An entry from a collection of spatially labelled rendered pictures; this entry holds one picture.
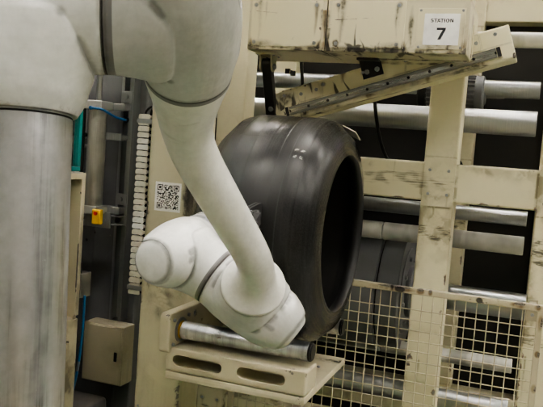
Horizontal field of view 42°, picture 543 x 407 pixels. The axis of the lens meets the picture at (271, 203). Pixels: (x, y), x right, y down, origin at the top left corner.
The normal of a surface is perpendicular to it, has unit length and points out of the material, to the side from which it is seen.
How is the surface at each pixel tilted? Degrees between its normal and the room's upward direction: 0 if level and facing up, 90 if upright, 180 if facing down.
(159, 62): 145
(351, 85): 90
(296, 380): 90
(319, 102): 90
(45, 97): 112
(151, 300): 90
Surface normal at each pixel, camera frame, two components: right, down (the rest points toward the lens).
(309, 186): 0.43, -0.25
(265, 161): -0.24, -0.54
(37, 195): 0.64, -0.02
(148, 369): -0.35, 0.04
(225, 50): 0.67, 0.67
